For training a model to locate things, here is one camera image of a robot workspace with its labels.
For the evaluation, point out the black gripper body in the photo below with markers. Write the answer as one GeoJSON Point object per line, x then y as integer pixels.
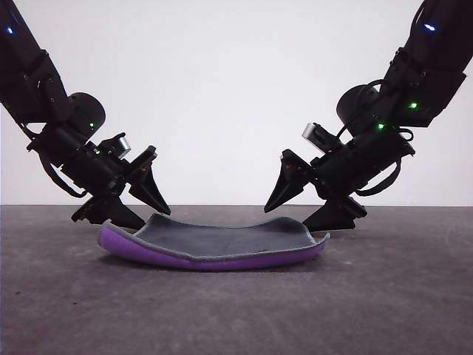
{"type": "Point", "coordinates": [96, 170]}
{"type": "Point", "coordinates": [340, 170]}

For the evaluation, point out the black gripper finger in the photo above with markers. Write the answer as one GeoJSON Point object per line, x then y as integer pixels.
{"type": "Point", "coordinates": [332, 220]}
{"type": "Point", "coordinates": [149, 190]}
{"type": "Point", "coordinates": [286, 185]}
{"type": "Point", "coordinates": [114, 214]}

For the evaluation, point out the purple towel with grey hem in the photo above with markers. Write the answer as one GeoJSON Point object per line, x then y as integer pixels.
{"type": "Point", "coordinates": [221, 240]}

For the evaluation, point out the grey table cloth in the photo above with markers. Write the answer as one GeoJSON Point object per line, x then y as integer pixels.
{"type": "Point", "coordinates": [332, 303]}

